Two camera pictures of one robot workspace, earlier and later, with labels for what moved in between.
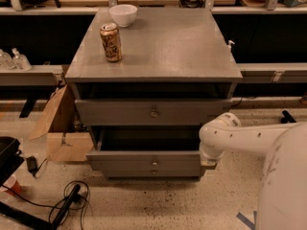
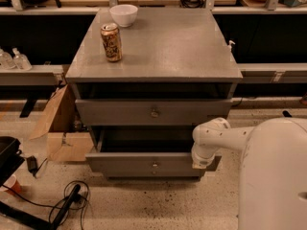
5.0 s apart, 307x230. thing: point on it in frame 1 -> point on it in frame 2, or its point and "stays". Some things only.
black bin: (11, 158) stays
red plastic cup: (12, 184) stays
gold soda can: (109, 34) stays
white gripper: (209, 157) -> (201, 160)
